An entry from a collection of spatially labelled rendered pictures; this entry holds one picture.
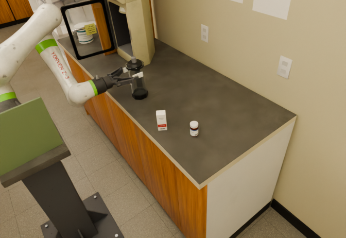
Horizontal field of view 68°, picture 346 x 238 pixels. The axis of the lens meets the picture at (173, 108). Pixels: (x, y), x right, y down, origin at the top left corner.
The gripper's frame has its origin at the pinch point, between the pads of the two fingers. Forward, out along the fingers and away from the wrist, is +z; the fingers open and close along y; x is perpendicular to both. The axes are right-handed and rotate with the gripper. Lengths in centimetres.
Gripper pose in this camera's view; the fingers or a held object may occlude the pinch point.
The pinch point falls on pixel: (135, 71)
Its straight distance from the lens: 156.7
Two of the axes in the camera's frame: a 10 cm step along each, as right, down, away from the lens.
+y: -5.9, -4.7, 6.6
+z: 8.1, -4.0, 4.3
